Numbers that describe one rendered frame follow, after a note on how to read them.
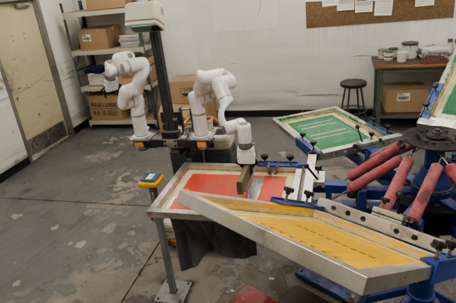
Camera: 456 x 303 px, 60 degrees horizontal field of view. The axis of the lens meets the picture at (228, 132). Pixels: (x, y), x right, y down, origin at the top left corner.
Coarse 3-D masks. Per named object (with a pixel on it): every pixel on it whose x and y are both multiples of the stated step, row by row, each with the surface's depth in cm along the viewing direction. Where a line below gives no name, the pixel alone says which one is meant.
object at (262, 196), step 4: (244, 196) 223; (260, 196) 221; (264, 196) 221; (268, 196) 220; (276, 196) 220; (280, 196) 219; (260, 200) 217; (264, 200) 217; (268, 200) 217; (172, 204) 223; (176, 204) 223; (180, 204) 222; (172, 208) 219; (176, 208) 219; (180, 208) 218; (184, 208) 218; (188, 208) 217
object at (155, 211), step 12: (180, 168) 256; (192, 168) 260; (204, 168) 258; (216, 168) 255; (228, 168) 253; (240, 168) 251; (264, 168) 247; (288, 168) 242; (300, 168) 239; (300, 180) 226; (168, 192) 231; (156, 204) 218; (156, 216) 212; (168, 216) 210; (180, 216) 208; (192, 216) 206; (204, 216) 204
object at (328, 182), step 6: (330, 180) 212; (336, 180) 212; (342, 180) 211; (330, 186) 208; (336, 186) 208; (342, 186) 207; (318, 192) 211; (324, 192) 211; (336, 192) 209; (342, 192) 208
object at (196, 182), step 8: (192, 176) 252; (200, 176) 250; (208, 176) 249; (216, 176) 248; (224, 176) 247; (232, 176) 246; (256, 176) 243; (264, 176) 242; (272, 176) 241; (280, 176) 240; (192, 184) 242; (200, 184) 241; (264, 184) 233; (272, 184) 232; (280, 184) 231; (264, 192) 225; (272, 192) 224; (280, 192) 223
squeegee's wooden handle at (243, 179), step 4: (256, 156) 238; (248, 164) 219; (244, 168) 215; (248, 168) 217; (244, 172) 210; (248, 172) 217; (240, 176) 207; (244, 176) 207; (248, 176) 217; (240, 180) 203; (244, 180) 207; (236, 184) 203; (240, 184) 202; (244, 184) 207; (240, 188) 203; (244, 188) 208; (240, 192) 204
